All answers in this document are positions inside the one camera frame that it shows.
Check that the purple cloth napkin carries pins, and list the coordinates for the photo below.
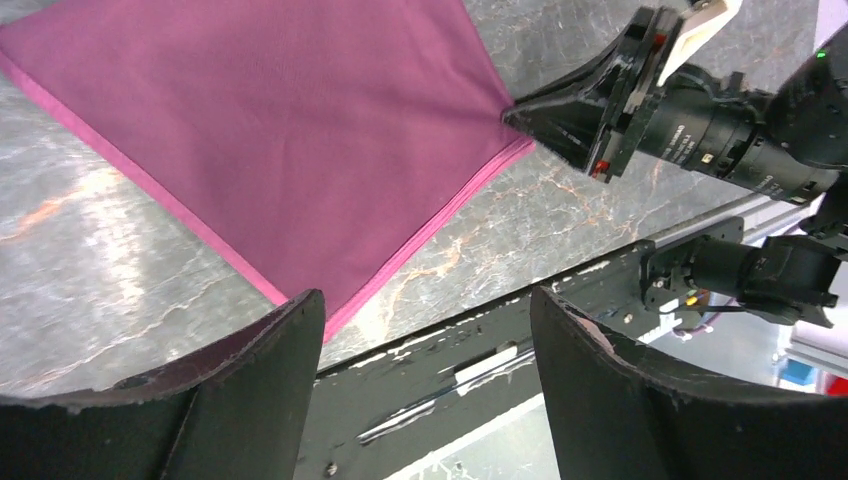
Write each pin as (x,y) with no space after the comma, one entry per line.
(312,144)

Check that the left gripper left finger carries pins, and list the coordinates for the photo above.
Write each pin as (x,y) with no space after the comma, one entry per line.
(234,409)

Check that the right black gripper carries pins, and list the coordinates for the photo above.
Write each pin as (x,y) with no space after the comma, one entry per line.
(615,105)

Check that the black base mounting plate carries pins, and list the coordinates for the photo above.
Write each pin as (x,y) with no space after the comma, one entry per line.
(458,396)

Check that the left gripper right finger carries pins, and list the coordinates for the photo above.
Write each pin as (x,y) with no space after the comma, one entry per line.
(618,409)

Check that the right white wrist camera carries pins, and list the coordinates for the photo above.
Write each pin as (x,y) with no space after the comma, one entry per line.
(701,22)

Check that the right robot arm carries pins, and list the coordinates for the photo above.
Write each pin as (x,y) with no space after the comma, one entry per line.
(810,115)

